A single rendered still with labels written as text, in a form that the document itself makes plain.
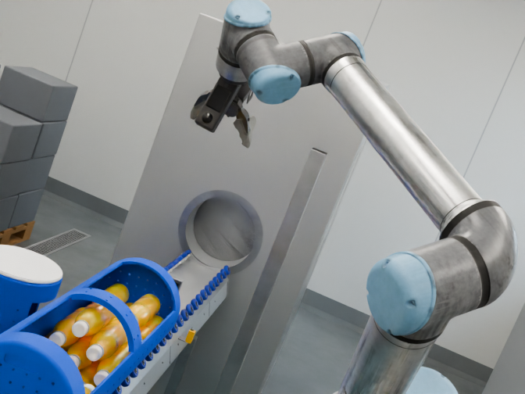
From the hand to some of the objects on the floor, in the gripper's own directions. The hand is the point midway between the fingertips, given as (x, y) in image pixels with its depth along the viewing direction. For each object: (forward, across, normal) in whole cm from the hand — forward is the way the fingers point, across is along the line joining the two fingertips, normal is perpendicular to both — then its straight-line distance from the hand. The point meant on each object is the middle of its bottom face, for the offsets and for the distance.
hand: (218, 135), depth 189 cm
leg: (+246, +4, -9) cm, 246 cm away
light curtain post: (+210, -25, +29) cm, 213 cm away
